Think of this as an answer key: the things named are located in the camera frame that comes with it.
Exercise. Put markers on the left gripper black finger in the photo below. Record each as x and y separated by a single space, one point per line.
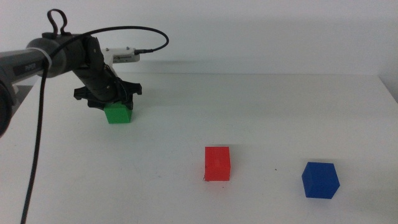
97 105
129 102

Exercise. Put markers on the green cube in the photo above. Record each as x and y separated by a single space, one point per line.
118 115

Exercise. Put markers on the red cube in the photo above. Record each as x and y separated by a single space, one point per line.
217 164

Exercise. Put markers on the blue cube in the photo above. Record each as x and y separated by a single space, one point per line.
320 181

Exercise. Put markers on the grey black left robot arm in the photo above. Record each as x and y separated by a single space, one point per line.
34 63

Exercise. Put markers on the white zip tie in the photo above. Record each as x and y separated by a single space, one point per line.
46 56

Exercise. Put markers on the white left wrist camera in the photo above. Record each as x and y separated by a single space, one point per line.
122 56

